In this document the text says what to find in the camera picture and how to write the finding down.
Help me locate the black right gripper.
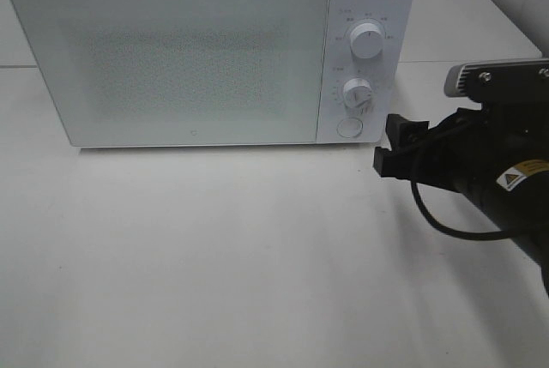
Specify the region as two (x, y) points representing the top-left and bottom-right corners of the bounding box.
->
(373, 104), (548, 205)

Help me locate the round door release button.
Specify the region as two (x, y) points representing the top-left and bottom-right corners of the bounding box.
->
(336, 118), (363, 139)

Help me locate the white microwave knob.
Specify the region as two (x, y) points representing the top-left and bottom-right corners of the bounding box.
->
(348, 20), (385, 59)
(342, 78), (373, 109)

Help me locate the white microwave door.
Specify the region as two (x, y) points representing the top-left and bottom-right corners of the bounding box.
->
(11, 0), (328, 148)

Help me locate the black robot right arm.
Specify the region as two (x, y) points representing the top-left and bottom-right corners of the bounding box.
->
(374, 104), (548, 282)

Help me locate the white microwave oven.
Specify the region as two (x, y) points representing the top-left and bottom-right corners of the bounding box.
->
(4, 0), (417, 149)

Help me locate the black camera cable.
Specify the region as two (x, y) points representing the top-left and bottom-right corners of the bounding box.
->
(409, 181), (516, 243)

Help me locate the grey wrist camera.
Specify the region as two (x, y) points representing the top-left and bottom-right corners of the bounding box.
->
(443, 58), (548, 105)

